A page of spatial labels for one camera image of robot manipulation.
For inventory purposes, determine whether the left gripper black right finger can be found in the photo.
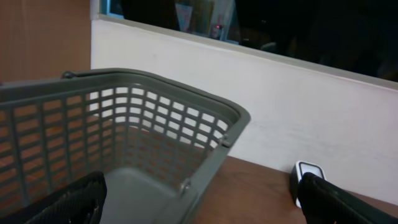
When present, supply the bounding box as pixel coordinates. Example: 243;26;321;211
298;172;397;224

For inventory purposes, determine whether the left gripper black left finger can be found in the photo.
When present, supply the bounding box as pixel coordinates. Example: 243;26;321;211
1;171;107;224

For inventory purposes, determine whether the white barcode scanner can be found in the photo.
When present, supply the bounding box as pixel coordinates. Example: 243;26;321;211
289;161;326;208

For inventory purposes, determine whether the grey plastic shopping basket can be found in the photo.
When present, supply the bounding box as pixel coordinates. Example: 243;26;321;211
1;68;250;223

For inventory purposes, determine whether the dark glass window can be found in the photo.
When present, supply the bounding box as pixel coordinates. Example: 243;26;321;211
99;0;397;82

